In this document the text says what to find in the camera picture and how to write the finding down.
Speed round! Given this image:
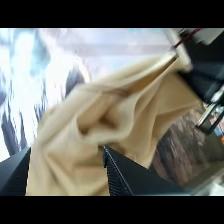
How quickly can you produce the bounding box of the beige garment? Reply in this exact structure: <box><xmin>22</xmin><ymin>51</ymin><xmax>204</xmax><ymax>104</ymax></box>
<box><xmin>25</xmin><ymin>53</ymin><xmax>202</xmax><ymax>197</ymax></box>

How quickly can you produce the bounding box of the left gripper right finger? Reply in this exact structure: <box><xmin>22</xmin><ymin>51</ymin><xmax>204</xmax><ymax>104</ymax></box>
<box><xmin>102</xmin><ymin>145</ymin><xmax>188</xmax><ymax>197</ymax></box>

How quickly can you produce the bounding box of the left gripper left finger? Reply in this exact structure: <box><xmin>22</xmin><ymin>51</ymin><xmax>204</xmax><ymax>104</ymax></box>
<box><xmin>0</xmin><ymin>146</ymin><xmax>32</xmax><ymax>197</ymax></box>

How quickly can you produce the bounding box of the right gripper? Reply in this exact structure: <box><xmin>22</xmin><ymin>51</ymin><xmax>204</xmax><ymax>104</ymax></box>
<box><xmin>178</xmin><ymin>33</ymin><xmax>224</xmax><ymax>104</ymax></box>

